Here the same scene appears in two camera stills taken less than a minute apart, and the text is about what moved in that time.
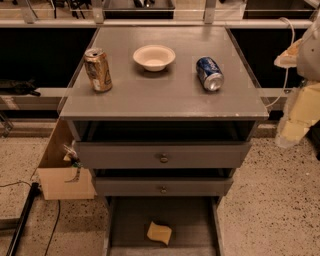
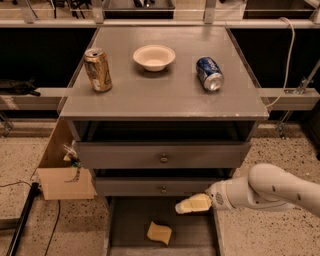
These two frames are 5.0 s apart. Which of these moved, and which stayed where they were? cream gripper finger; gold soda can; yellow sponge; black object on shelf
Moved: cream gripper finger
Stayed: gold soda can; black object on shelf; yellow sponge
